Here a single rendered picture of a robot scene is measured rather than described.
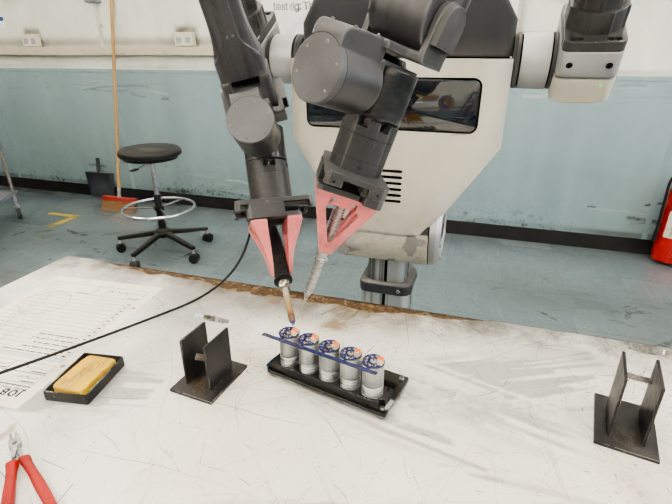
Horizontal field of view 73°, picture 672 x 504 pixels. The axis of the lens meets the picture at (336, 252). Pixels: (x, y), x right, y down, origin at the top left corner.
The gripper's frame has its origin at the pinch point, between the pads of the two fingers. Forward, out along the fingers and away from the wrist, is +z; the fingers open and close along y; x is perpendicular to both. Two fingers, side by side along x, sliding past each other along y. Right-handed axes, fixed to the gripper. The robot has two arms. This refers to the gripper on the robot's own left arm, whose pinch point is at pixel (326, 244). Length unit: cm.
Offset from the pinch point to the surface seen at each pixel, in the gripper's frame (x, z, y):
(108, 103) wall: -145, 64, -327
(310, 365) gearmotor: 2.6, 13.9, 3.4
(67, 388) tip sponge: -23.3, 25.0, 3.8
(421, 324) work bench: 19.1, 11.5, -9.9
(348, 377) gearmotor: 6.5, 12.1, 6.3
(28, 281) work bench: -43, 33, -27
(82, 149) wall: -164, 110, -339
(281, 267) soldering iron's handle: -3.4, 7.8, -7.6
